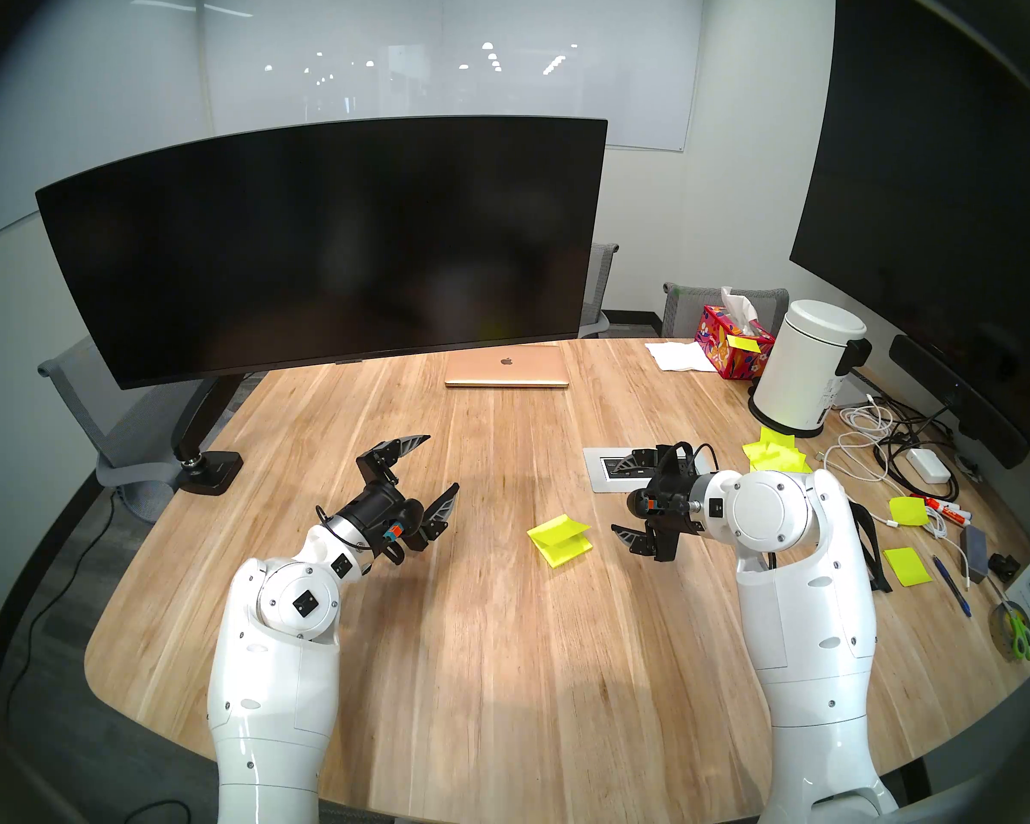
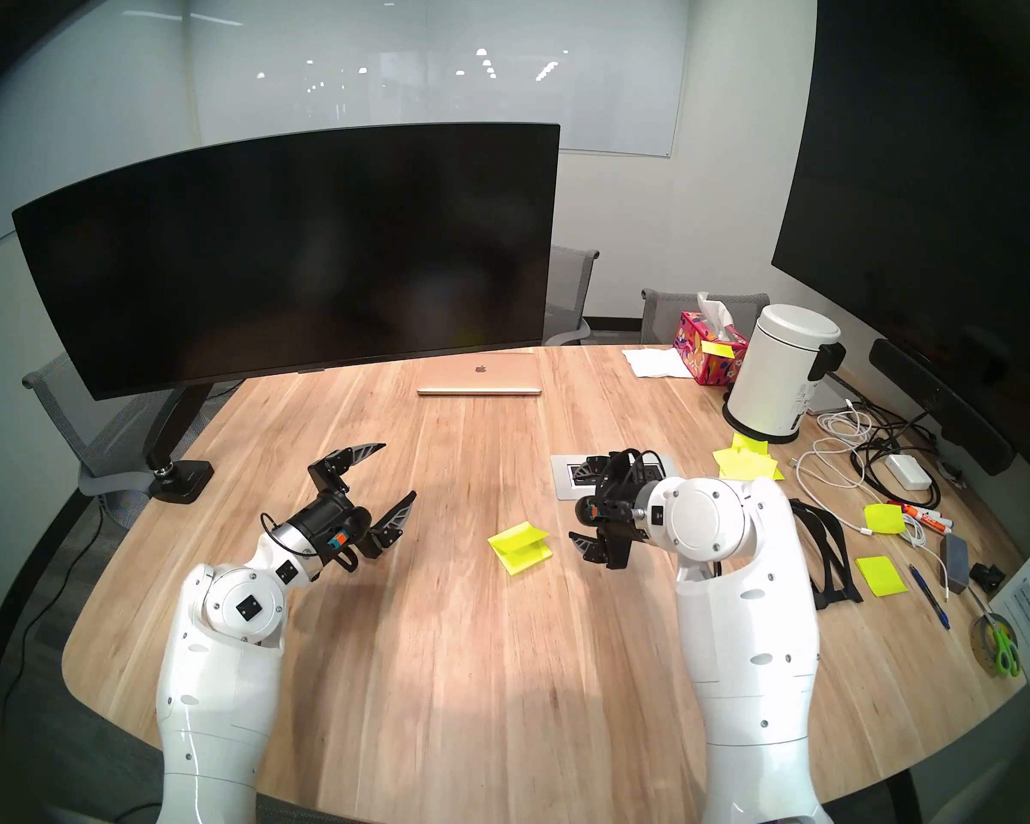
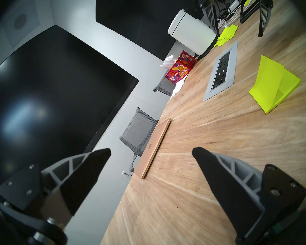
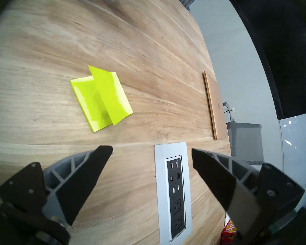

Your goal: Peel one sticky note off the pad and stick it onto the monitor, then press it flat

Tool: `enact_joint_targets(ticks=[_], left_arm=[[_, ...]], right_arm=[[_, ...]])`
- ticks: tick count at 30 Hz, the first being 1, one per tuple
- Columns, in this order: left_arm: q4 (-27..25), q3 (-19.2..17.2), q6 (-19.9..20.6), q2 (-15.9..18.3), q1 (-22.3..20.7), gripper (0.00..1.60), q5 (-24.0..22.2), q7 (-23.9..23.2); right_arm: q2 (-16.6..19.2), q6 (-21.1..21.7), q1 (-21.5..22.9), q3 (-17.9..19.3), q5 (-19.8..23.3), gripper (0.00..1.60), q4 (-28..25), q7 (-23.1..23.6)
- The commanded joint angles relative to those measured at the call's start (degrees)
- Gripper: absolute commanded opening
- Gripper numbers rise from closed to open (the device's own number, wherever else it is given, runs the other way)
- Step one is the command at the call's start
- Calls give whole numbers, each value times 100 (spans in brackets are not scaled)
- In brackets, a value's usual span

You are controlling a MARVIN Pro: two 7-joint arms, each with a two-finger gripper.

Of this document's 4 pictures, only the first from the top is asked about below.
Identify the rose gold closed laptop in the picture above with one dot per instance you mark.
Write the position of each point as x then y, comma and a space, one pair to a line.
506, 367

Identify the large black wall television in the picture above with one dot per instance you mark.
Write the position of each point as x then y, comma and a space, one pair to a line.
927, 187

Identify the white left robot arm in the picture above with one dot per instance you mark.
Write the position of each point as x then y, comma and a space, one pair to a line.
275, 659

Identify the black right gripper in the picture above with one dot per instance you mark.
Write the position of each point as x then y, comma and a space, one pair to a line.
669, 505

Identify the grey mesh office chair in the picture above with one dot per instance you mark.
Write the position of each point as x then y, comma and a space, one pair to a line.
687, 307
599, 290
94, 419

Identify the colourful tissue box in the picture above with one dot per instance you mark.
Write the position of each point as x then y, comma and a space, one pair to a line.
730, 357

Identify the yellow note on tissue box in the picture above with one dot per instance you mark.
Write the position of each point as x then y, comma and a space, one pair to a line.
742, 343

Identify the yellow sticky note pad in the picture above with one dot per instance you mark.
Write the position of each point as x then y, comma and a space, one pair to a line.
558, 530
568, 557

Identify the small black clip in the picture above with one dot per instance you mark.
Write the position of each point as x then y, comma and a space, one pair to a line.
1002, 566

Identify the black video sound bar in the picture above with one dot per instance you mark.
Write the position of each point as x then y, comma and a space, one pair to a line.
953, 393

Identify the white power adapter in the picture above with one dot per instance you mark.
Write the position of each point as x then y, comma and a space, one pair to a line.
927, 464

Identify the silver table power outlet panel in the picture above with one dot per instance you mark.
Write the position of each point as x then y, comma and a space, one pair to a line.
599, 477

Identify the red white marker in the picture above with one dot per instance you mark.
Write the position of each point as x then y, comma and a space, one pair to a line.
948, 511

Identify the grey whiteboard eraser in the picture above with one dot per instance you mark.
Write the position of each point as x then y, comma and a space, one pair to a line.
976, 552

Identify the crumpled yellow sticky note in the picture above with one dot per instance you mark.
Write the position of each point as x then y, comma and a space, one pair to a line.
908, 511

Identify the white paper napkin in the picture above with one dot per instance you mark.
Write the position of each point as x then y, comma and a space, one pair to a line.
678, 356

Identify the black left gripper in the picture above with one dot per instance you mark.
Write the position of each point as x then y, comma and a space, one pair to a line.
382, 518

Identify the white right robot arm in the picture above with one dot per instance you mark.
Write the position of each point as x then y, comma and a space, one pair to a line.
807, 642

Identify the curved black ultrawide monitor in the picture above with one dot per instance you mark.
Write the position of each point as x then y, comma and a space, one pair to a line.
326, 247

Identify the yellow sticky pad right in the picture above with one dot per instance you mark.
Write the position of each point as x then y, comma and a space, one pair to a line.
907, 566

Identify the glass wall whiteboard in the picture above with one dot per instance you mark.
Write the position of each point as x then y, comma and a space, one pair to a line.
566, 75

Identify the loose yellow sticky notes pile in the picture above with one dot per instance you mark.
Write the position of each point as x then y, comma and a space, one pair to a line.
772, 457

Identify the blue pen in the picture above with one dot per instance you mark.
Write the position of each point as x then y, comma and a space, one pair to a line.
953, 586

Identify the white cylindrical trash can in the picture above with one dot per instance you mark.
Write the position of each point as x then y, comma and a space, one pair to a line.
798, 367

